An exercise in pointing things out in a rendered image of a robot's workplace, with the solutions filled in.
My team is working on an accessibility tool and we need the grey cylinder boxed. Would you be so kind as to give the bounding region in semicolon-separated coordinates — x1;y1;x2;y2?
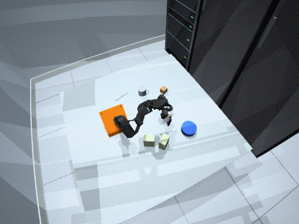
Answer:
138;86;146;96

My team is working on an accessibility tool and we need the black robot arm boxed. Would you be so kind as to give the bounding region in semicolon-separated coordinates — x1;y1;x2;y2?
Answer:
114;96;168;139

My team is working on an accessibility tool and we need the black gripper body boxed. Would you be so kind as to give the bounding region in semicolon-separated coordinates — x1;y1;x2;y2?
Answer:
154;94;168;119

